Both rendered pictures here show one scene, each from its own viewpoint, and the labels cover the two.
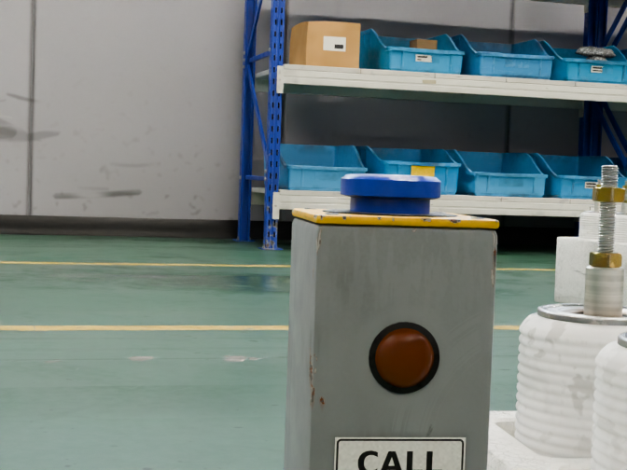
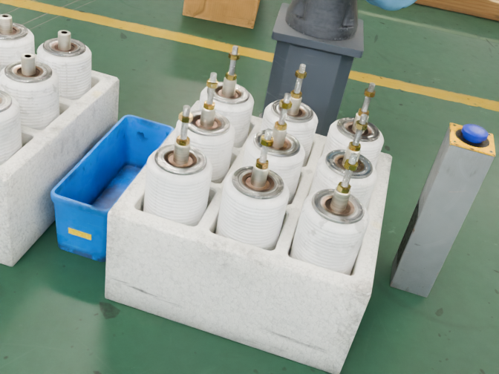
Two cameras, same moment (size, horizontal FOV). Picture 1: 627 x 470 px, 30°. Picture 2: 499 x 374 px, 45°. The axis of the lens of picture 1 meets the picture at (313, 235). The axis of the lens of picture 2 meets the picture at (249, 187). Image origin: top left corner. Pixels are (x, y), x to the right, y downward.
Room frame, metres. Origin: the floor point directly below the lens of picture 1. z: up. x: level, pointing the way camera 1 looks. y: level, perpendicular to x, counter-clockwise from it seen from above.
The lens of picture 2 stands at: (1.39, -0.09, 0.75)
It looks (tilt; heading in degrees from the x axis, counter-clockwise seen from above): 36 degrees down; 197
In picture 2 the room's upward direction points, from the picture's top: 12 degrees clockwise
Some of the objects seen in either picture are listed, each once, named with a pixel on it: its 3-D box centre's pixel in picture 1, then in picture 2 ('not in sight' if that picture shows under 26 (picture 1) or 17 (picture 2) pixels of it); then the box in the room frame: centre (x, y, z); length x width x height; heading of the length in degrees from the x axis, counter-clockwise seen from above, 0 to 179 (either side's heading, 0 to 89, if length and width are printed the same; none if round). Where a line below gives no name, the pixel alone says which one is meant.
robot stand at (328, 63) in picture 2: not in sight; (304, 88); (0.16, -0.39, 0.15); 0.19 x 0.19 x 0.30; 15
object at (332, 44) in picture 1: (324, 48); not in sight; (5.26, -0.02, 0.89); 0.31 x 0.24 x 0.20; 15
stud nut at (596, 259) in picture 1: (605, 259); (344, 187); (0.68, -0.17, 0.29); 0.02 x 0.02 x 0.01; 59
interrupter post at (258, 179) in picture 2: not in sight; (259, 175); (0.70, -0.29, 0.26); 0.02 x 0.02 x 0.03
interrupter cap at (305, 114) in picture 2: not in sight; (292, 111); (0.47, -0.32, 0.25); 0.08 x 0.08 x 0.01
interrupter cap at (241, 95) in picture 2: not in sight; (228, 93); (0.49, -0.44, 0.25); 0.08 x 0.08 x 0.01
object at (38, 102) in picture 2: not in sight; (31, 119); (0.65, -0.74, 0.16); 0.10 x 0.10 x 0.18
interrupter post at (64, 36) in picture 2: not in sight; (64, 41); (0.53, -0.75, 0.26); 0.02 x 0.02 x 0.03
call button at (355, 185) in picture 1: (390, 200); (473, 135); (0.47, -0.03, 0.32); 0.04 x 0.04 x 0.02
